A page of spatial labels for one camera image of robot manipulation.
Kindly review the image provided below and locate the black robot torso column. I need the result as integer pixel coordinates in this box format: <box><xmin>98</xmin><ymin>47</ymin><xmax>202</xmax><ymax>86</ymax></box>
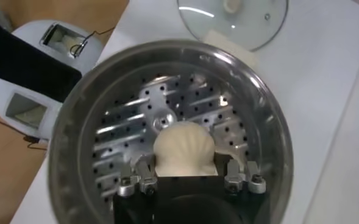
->
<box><xmin>0</xmin><ymin>12</ymin><xmax>83</xmax><ymax>103</ymax></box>

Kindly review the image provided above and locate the glass pot lid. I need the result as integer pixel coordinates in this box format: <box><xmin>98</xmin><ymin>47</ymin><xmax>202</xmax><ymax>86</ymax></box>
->
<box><xmin>176</xmin><ymin>0</ymin><xmax>290</xmax><ymax>52</ymax></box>

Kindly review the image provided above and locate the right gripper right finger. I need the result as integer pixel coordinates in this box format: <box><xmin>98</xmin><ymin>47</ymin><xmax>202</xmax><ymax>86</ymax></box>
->
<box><xmin>214</xmin><ymin>152</ymin><xmax>267</xmax><ymax>195</ymax></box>

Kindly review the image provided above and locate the white steamed baozi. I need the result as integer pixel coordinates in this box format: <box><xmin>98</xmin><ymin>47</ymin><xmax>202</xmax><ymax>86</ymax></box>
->
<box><xmin>153</xmin><ymin>121</ymin><xmax>219</xmax><ymax>177</ymax></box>

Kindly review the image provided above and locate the perforated steel steamer basket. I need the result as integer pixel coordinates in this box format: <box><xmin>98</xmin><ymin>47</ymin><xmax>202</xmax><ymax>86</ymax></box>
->
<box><xmin>46</xmin><ymin>39</ymin><xmax>294</xmax><ymax>224</ymax></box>

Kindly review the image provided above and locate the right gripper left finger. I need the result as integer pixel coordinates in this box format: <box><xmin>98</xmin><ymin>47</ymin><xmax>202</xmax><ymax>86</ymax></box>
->
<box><xmin>117</xmin><ymin>154</ymin><xmax>158</xmax><ymax>198</ymax></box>

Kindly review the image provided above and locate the white robot wheeled base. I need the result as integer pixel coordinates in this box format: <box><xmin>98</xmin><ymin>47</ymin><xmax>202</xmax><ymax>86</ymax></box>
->
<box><xmin>0</xmin><ymin>19</ymin><xmax>104</xmax><ymax>141</ymax></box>

